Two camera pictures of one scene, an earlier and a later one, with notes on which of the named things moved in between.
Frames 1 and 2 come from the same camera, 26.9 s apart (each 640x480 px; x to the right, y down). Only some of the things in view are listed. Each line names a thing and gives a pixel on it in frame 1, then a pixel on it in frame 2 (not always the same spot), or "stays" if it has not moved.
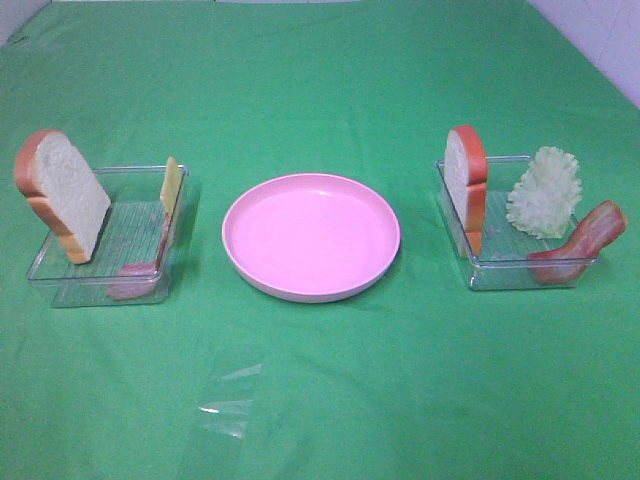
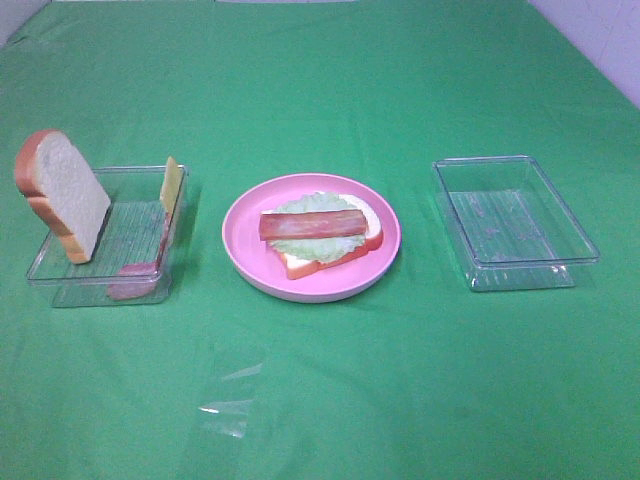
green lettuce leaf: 546,196 -> 323,249
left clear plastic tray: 132,258 stays
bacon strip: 600,227 -> 308,224
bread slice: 465,187 -> 297,268
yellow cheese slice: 170,184 stays
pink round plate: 310,238 stays
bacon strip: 138,280 stays
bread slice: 52,174 stays
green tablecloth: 423,377 stays
